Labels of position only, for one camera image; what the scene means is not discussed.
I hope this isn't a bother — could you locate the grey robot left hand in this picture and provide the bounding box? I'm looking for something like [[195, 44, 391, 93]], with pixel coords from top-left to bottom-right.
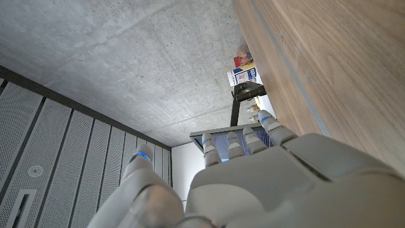
[[87, 110, 405, 228]]

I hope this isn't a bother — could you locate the black computer monitor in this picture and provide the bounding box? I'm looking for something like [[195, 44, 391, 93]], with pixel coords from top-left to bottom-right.
[[189, 122, 273, 162]]

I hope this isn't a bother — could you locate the white wipes canister blue label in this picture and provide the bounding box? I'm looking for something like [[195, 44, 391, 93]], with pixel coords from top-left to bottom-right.
[[227, 66, 259, 87]]

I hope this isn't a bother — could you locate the red snack container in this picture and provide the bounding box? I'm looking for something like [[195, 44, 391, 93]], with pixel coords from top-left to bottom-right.
[[233, 52, 254, 68]]

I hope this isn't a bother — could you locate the round white ceiling sensor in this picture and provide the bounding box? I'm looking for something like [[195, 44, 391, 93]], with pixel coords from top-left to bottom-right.
[[27, 165, 44, 178]]

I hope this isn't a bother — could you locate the white ceiling slot vent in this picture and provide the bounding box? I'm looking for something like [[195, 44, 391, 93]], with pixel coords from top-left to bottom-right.
[[4, 189, 37, 228]]

